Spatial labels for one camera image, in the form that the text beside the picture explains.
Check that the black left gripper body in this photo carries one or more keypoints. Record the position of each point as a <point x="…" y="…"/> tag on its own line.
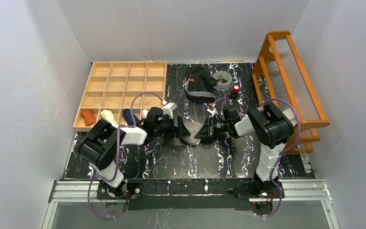
<point x="177" y="129"/>

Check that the rolled white underwear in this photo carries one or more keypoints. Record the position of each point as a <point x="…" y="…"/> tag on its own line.
<point x="144" y="113"/>

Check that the rolled blue underwear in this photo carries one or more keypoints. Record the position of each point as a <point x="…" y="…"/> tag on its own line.
<point x="130" y="118"/>

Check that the rolled cream underwear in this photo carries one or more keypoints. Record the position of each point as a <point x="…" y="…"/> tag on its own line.
<point x="108" y="116"/>

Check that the clear tape roll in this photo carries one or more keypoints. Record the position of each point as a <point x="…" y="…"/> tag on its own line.
<point x="224" y="80"/>

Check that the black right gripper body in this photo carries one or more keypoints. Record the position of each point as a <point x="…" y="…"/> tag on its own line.
<point x="208" y="128"/>

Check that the black striped underwear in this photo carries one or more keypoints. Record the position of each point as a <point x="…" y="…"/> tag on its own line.
<point x="199" y="85"/>

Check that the red small cap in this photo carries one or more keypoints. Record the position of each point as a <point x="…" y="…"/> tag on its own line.
<point x="235" y="89"/>

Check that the orange wooden rack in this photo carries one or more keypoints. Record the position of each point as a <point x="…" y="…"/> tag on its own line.
<point x="280" y="73"/>

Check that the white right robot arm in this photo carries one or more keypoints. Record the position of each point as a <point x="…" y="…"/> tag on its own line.
<point x="272" y="128"/>

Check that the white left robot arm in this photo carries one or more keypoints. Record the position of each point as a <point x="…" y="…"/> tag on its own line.
<point x="101" y="145"/>

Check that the rolled orange underwear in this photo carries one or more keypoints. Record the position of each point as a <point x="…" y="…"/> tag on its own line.
<point x="88" y="117"/>

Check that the wooden compartment tray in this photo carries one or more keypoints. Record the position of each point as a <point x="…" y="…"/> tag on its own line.
<point x="117" y="86"/>

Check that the grey beige underwear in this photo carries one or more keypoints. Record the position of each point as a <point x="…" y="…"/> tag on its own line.
<point x="193" y="128"/>

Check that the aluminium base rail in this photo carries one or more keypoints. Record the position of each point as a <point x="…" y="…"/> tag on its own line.
<point x="142" y="194"/>

